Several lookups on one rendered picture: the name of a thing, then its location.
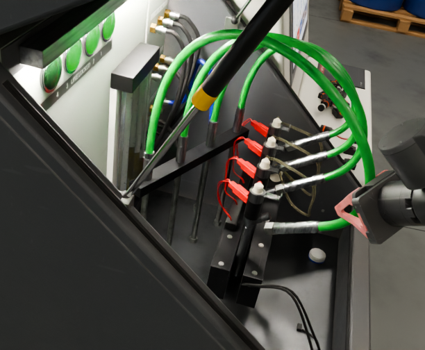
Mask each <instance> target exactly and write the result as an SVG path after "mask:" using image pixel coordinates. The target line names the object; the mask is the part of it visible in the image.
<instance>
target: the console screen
mask: <svg viewBox="0 0 425 350"><path fill-rule="evenodd" d="M289 9H290V37H292V38H296V39H299V40H303V41H304V38H305V35H306V31H307V27H308V0H294V1H293V3H292V4H291V5H290V7H289ZM292 49H294V50H295V51H296V52H298V53H300V54H301V51H300V50H298V49H295V48H292ZM296 70H297V66H296V65H295V64H294V63H293V62H291V61H290V86H291V87H292V84H293V80H294V75H295V72H296Z"/></svg>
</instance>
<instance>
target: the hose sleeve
mask: <svg viewBox="0 0 425 350"><path fill-rule="evenodd" d="M318 223H320V221H306V222H279V223H275V224H274V226H273V230H274V232H275V234H292V233H321V231H319V229H318Z"/></svg>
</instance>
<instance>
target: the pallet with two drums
mask: <svg viewBox="0 0 425 350"><path fill-rule="evenodd" d="M338 1H340V5H339V10H341V14H340V21H341V22H346V23H350V24H357V25H361V26H367V27H371V28H377V29H381V30H384V31H391V32H395V33H401V34H405V35H411V36H415V37H419V38H425V33H422V32H418V31H412V30H409V27H410V25H413V26H419V27H423V28H425V0H338ZM355 5H356V6H355ZM361 6H362V7H361ZM385 11H387V12H385ZM353 14H358V15H364V16H368V17H375V18H379V19H384V20H388V21H392V22H396V27H393V26H388V25H384V24H377V23H374V22H367V21H363V20H359V19H354V18H352V17H353ZM409 16H411V17H409ZM416 17H418V18H416ZM419 18H421V19H419Z"/></svg>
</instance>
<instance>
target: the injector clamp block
mask: <svg viewBox="0 0 425 350"><path fill-rule="evenodd" d="M253 180H254V178H251V180H250V183H249V186H248V189H247V191H248V192H249V190H250V188H251V187H252V185H253ZM278 184H281V181H279V182H274V181H272V180H271V179H270V177H269V182H268V184H267V188H273V187H275V185H278ZM279 204H280V202H279V201H275V200H272V199H268V198H264V201H263V204H262V208H261V211H260V213H262V214H263V213H270V214H271V216H272V218H271V220H268V221H264V222H262V223H258V224H256V227H255V231H254V232H253V235H252V236H251V240H250V243H249V248H248V251H247V256H246V258H245V262H244V267H243V270H242V274H241V276H239V277H236V276H234V275H233V268H234V264H235V259H236V255H237V252H238V247H239V244H240V239H241V236H242V227H243V224H244V220H243V219H244V211H245V207H246V203H245V202H244V203H243V205H242V209H241V212H240V216H239V218H238V221H237V225H236V227H235V230H231V229H228V228H225V224H224V227H223V230H222V234H221V236H220V239H219V242H218V245H217V248H216V251H215V255H214V256H213V259H212V262H211V265H210V271H209V275H208V280H207V284H206V285H207V286H208V287H209V288H210V290H211V291H212V292H213V293H214V294H215V295H216V296H217V297H218V298H219V299H224V295H225V293H226V289H227V285H228V281H234V282H237V283H240V289H239V291H238V294H237V299H236V303H237V304H240V305H243V306H247V307H250V308H255V306H256V302H257V299H258V295H259V292H260V288H258V287H248V286H243V285H242V283H252V284H262V283H263V278H264V274H265V268H266V264H267V259H268V255H269V249H270V246H271V242H272V236H273V235H266V233H265V230H264V227H265V224H266V223H267V222H276V217H277V213H278V207H279Z"/></svg>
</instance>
